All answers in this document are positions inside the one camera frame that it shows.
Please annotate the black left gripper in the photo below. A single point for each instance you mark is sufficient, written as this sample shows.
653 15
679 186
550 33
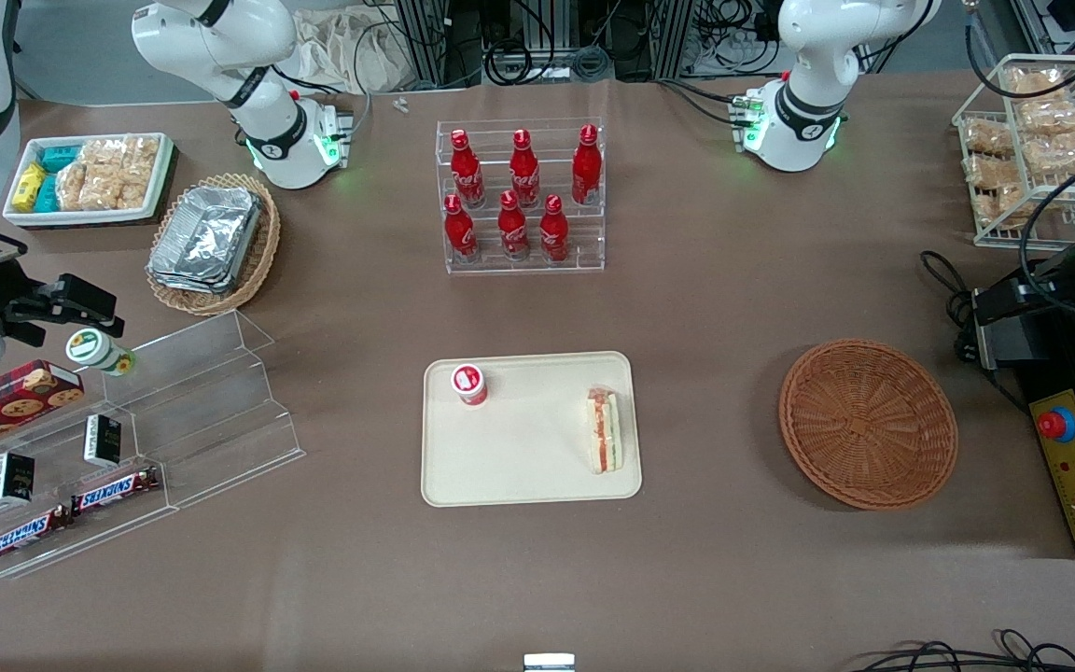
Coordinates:
1044 286

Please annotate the triangle sandwich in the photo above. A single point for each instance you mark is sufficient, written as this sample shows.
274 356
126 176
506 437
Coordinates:
605 434

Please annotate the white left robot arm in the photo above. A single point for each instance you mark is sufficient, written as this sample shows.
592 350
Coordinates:
813 56

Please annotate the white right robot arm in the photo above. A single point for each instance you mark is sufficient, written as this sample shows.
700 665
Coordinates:
220 47

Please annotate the white rectangular snack tray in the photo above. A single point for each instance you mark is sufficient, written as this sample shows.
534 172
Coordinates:
160 187

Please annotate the oval tan wicker basket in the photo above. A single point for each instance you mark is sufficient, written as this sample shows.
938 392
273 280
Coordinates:
262 261

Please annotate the round brown wicker basket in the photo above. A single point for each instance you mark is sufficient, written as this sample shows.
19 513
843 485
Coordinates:
864 425

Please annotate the beige plastic tray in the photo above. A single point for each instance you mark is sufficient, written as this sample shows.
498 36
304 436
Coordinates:
528 448

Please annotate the green white sunflower jar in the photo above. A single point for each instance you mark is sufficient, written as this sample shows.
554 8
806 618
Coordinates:
94 350

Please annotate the black grey power box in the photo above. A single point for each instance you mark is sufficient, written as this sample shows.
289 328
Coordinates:
987 347

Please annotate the clear bagged pastry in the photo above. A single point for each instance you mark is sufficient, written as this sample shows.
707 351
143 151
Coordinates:
999 205
1065 154
1055 117
990 171
1041 82
985 137

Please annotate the teal snack packet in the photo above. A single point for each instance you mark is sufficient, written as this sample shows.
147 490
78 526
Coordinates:
60 158
48 194

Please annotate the clear rice cracker bag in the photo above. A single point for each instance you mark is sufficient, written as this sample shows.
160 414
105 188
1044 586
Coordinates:
139 168
74 187
104 173

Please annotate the red plaid cookie box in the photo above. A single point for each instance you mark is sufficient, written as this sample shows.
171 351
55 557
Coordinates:
6 406

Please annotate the small black carton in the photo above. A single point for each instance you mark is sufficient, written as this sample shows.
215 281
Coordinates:
12 478
103 440

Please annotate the red emergency stop button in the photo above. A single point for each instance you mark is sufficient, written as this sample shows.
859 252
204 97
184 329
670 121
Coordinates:
1056 425

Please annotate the silver foil packets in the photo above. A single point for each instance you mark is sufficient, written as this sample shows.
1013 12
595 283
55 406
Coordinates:
206 238

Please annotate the yellow snack packet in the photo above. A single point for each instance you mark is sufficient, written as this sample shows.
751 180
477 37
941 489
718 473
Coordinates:
28 188

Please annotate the clear acrylic stepped shelf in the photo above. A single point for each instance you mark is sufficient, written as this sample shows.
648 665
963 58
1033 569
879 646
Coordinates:
57 443
220 420

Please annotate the Snickers chocolate bar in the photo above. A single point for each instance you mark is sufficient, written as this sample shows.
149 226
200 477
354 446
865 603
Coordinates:
29 534
116 490

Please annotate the beige cloth bag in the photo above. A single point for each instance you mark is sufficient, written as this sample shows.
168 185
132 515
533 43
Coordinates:
351 47

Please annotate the red cola bottle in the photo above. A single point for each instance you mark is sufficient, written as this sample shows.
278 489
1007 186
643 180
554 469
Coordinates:
524 173
586 168
467 173
553 233
512 231
459 233

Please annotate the red white yogurt cup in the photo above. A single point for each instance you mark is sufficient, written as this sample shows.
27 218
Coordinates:
468 383

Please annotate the clear acrylic bottle rack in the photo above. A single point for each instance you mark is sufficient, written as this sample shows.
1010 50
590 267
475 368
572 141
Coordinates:
584 238

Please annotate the white edge bracket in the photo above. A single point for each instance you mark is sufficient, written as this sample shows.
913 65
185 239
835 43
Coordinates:
549 663

